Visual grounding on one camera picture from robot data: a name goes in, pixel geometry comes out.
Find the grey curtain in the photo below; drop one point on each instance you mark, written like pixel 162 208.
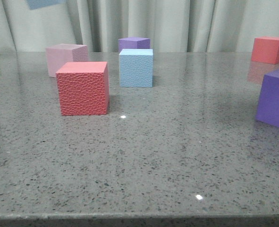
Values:
pixel 171 25

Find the light blue textured foam cube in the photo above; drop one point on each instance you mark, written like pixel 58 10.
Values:
pixel 136 67

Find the pink foam cube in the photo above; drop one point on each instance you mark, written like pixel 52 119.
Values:
pixel 58 55

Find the large purple foam cube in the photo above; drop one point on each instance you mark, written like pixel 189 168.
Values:
pixel 268 105

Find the orange-red smooth foam cube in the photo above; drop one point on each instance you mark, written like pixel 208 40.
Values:
pixel 266 50

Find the red textured foam cube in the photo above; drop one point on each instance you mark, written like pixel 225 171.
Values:
pixel 83 88

